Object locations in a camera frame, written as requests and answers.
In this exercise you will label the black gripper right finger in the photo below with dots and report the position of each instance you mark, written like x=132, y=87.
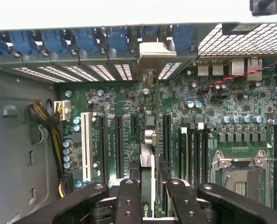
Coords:
x=185, y=205

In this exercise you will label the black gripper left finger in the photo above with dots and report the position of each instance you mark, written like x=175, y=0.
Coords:
x=130, y=205

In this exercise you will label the white-clip RAM slot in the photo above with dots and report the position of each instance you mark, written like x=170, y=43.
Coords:
x=200, y=151
x=183, y=151

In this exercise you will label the CPU socket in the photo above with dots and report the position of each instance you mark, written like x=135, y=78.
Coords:
x=231, y=177

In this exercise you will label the white PCI expansion slot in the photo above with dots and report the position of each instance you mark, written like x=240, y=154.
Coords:
x=86, y=147

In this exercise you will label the short black expansion slot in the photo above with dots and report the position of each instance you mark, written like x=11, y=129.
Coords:
x=134, y=126

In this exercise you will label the blue-top capacitor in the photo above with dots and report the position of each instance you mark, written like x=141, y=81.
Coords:
x=258, y=119
x=272, y=121
x=247, y=119
x=226, y=119
x=236, y=119

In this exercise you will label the green motherboard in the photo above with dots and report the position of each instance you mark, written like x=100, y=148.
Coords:
x=175, y=98

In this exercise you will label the white power connector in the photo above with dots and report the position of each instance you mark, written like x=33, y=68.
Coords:
x=65, y=109

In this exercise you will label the perforated metal slot cover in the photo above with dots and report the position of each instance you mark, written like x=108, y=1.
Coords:
x=61, y=74
x=82, y=73
x=170, y=71
x=102, y=72
x=124, y=72
x=38, y=74

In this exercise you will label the grey metal PC case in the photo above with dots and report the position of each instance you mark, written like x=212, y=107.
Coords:
x=12, y=140

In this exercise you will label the metal USB port stack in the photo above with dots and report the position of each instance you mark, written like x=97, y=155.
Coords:
x=217, y=67
x=202, y=68

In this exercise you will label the metal rear port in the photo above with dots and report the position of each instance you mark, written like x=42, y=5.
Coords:
x=238, y=67

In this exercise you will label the metal ethernet port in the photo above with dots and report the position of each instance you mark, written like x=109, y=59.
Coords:
x=254, y=64

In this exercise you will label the black plastic block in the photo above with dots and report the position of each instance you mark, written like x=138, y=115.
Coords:
x=269, y=7

